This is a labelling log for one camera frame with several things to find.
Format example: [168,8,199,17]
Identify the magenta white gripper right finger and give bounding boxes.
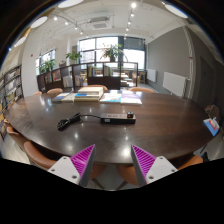
[131,145,177,187]

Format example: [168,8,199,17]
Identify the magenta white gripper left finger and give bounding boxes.
[48,145,95,187]

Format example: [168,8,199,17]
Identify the orange chair near left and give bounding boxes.
[23,141,106,181]

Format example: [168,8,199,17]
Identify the orange chair left side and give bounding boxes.
[4,119,27,150]

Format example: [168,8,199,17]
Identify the black power strip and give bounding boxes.
[100,113,136,124]

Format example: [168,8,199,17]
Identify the blue cover book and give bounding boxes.
[52,93,70,102]

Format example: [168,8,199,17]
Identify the stack of beige books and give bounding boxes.
[75,87,104,101]

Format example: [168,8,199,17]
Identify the blue box at right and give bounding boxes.
[203,118,220,136]

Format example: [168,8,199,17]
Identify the orange chair far right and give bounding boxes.
[129,87,156,93]

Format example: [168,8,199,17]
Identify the light teal magazine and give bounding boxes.
[100,93,121,103]

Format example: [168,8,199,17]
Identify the orange chair far left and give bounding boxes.
[47,88,63,94]

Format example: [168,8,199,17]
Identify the dark wooden shelf divider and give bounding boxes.
[37,61,138,92]

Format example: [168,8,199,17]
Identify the tall bookshelf at left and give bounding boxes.
[0,65,23,115]

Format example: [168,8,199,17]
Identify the green potted plant left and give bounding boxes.
[66,50,82,64]

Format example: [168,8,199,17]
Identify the green potted plant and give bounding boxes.
[66,50,82,64]
[102,44,123,62]

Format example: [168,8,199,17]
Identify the green potted plant centre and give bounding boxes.
[102,44,123,62]

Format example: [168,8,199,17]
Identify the ceiling air conditioner unit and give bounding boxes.
[90,17,110,30]

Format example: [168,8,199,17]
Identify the black coiled power cable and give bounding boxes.
[56,111,102,131]

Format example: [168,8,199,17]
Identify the white wall radiator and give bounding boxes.
[163,72,186,97]

